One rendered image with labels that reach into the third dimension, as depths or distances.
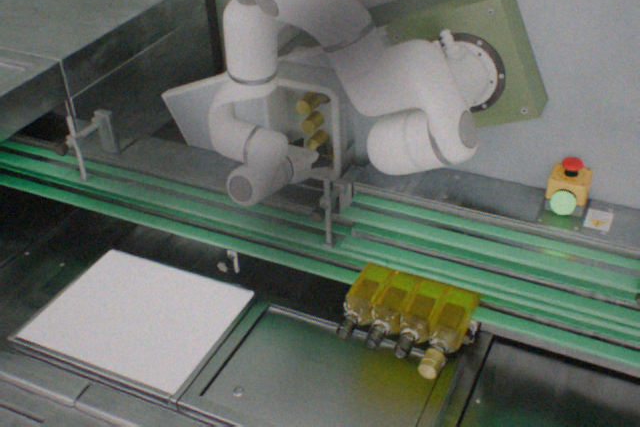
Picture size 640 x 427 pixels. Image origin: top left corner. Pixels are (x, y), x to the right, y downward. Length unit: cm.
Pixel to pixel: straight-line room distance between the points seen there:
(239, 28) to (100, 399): 79
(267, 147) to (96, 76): 92
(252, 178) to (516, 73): 50
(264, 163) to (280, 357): 44
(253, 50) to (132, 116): 115
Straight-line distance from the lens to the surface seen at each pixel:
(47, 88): 209
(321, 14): 112
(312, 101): 164
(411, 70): 111
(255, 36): 124
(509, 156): 159
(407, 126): 118
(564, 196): 150
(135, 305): 179
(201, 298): 177
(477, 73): 140
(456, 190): 158
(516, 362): 168
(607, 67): 147
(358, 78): 115
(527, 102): 144
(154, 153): 194
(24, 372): 173
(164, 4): 241
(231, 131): 141
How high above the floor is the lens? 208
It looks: 47 degrees down
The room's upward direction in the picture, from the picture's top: 141 degrees counter-clockwise
